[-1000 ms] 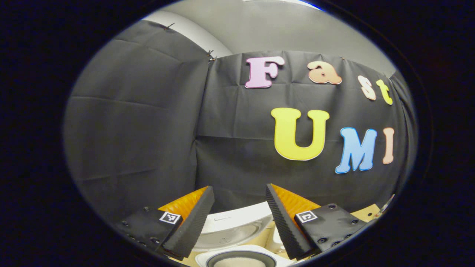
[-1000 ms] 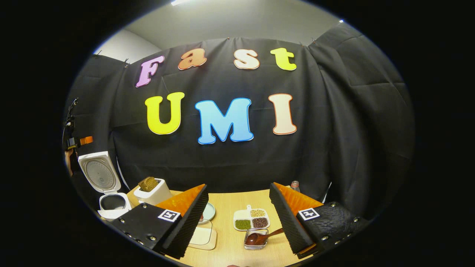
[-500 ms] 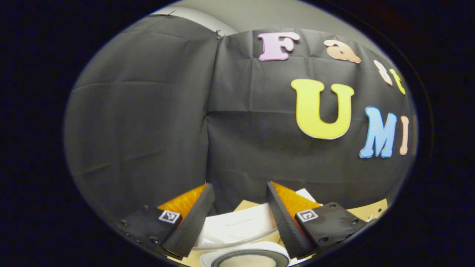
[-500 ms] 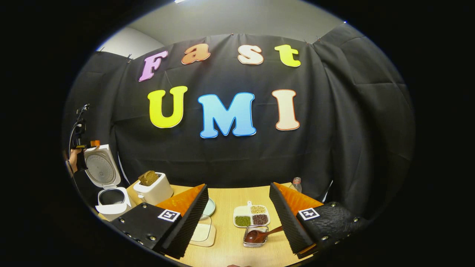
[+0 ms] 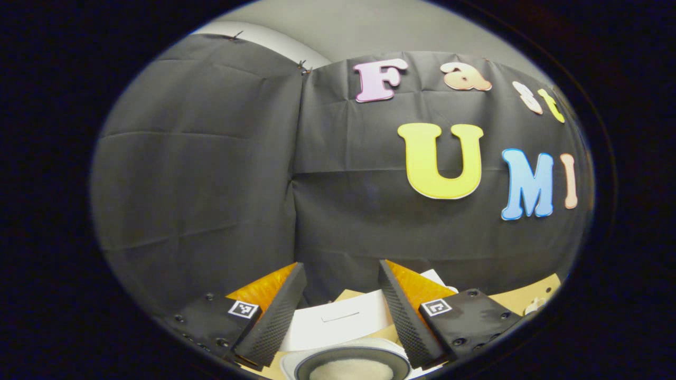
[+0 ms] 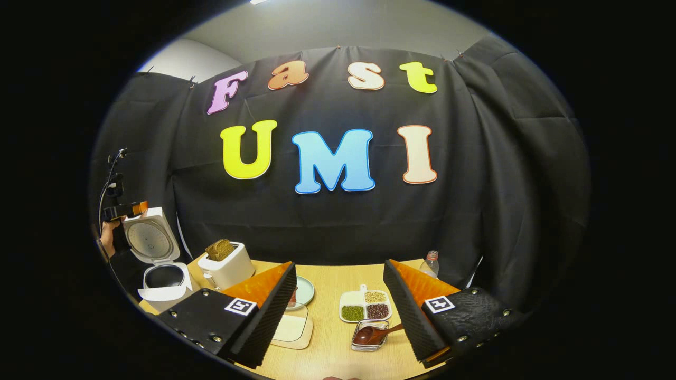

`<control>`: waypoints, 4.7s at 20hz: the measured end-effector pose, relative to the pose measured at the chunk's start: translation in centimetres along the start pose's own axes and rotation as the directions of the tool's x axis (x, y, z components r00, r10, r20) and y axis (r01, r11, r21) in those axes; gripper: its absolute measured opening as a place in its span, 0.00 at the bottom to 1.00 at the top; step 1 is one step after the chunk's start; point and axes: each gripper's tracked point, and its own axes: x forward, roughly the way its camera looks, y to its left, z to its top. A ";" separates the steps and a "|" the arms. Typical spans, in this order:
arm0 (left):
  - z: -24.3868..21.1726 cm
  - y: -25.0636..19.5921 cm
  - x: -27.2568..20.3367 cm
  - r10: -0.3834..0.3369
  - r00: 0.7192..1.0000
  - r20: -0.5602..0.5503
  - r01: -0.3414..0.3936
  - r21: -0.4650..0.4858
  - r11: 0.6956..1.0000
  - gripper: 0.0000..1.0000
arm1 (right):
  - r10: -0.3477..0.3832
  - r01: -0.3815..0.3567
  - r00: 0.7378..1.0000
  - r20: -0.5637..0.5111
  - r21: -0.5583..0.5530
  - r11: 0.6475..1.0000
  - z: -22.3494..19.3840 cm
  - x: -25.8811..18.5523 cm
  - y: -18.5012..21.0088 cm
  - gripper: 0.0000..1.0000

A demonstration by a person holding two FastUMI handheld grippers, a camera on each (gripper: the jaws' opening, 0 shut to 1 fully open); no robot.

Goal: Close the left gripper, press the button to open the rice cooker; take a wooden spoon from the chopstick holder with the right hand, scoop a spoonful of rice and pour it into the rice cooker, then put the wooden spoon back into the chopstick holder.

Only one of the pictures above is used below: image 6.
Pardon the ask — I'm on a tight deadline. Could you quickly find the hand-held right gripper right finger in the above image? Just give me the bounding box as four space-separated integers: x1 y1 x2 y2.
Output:
383 259 524 369

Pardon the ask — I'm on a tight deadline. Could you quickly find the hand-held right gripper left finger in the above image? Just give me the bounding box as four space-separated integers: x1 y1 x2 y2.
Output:
157 261 298 370

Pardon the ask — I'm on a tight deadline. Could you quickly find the white rice cooker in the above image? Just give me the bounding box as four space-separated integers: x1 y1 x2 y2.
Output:
123 207 201 314

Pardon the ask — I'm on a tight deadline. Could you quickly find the brown wooden spoon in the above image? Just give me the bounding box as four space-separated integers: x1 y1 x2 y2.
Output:
353 323 405 347

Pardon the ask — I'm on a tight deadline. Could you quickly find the metal wire chopstick holder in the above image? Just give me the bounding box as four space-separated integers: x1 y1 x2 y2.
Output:
350 319 390 353

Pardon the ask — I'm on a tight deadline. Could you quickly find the white divided tray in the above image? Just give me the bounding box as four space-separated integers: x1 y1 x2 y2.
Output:
339 284 393 324

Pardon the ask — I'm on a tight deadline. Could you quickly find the pale green plate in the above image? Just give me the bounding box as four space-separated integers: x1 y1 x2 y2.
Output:
288 275 316 311

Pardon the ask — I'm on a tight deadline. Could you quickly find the clear plastic water bottle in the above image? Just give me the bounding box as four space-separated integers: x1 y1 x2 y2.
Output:
420 250 440 280

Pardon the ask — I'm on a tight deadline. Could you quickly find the white toaster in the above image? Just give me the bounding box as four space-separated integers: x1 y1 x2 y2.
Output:
197 242 256 291

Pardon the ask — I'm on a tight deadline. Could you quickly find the brown bread slice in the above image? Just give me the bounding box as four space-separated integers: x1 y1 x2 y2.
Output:
204 239 236 262

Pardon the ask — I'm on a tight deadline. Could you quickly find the black backdrop cloth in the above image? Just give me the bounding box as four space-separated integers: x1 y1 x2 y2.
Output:
90 34 592 317

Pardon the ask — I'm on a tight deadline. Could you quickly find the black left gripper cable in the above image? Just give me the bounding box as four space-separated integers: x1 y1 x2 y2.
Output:
97 149 128 238

